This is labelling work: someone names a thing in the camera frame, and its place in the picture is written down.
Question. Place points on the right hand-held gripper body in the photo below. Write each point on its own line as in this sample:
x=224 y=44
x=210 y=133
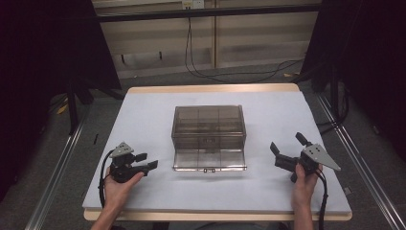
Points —
x=311 y=159

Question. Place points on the white wall socket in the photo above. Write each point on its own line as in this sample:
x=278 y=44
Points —
x=192 y=4

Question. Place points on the transparent brown plastic box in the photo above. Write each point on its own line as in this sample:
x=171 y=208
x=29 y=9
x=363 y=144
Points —
x=209 y=134

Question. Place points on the black curtain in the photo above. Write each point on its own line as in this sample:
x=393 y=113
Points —
x=370 y=64
x=48 y=48

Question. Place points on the wooden table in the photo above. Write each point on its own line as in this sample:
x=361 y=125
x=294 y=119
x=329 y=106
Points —
x=207 y=87

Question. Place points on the person's right hand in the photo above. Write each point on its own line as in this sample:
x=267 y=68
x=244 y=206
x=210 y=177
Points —
x=303 y=187

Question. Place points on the yellow tape strip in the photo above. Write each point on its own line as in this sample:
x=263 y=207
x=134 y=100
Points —
x=62 y=109

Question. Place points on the black metal stand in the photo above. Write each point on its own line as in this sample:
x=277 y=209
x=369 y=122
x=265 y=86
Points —
x=72 y=105
x=333 y=92

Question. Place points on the black horizontal bar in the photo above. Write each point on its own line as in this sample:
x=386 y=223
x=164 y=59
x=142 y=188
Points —
x=207 y=13

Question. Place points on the white table mat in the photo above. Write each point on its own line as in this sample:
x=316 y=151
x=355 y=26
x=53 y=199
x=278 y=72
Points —
x=159 y=191

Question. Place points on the metal floor rail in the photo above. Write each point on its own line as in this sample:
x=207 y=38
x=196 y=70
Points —
x=54 y=179
x=360 y=163

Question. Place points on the person's left hand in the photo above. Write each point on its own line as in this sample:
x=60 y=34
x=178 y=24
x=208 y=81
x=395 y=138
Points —
x=118 y=190

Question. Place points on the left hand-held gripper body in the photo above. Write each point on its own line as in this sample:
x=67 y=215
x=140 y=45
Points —
x=123 y=167

